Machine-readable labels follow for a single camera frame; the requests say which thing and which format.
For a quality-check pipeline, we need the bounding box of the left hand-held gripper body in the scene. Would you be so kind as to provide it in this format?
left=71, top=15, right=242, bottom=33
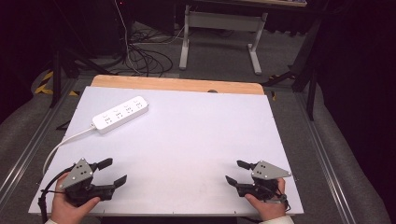
left=58, top=157, right=117, bottom=207

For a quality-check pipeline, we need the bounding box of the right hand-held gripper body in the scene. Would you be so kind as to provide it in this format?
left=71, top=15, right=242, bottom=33
left=234, top=160, right=292, bottom=201

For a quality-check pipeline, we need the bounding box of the person's right hand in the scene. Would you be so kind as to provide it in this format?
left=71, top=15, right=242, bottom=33
left=244, top=176, right=288, bottom=222

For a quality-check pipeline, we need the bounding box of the person's left hand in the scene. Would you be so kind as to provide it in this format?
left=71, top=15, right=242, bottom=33
left=50, top=172, right=102, bottom=224

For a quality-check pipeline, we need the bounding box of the white power strip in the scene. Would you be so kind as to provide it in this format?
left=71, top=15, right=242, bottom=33
left=92, top=95, right=150, bottom=135

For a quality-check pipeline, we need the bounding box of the white table board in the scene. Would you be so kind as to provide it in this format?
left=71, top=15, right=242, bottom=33
left=28, top=86, right=304, bottom=217

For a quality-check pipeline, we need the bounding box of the yellow black floor tape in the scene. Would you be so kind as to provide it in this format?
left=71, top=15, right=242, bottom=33
left=33, top=70, right=80, bottom=97

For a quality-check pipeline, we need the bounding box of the black metal stand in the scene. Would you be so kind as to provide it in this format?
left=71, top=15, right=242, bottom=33
left=49, top=46, right=111, bottom=109
left=261, top=17, right=323, bottom=121

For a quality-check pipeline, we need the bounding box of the white power strip cable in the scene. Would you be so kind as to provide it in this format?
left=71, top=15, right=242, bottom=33
left=42, top=123, right=96, bottom=175

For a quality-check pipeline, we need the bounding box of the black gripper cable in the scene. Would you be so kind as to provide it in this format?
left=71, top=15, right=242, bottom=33
left=37, top=165, right=77, bottom=224

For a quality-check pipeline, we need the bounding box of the aluminium floor rail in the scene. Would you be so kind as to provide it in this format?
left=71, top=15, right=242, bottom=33
left=0, top=78, right=78, bottom=202
left=293, top=92, right=348, bottom=224

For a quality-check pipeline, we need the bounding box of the tangle of black floor cables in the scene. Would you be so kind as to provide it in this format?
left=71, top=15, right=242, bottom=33
left=123, top=27, right=175, bottom=77

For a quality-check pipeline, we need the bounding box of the thin white floor cable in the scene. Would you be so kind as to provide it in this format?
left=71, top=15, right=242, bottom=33
left=113, top=0, right=139, bottom=75

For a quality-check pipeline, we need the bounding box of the white metal desk frame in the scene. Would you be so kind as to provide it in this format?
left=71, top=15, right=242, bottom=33
left=178, top=4, right=269, bottom=77

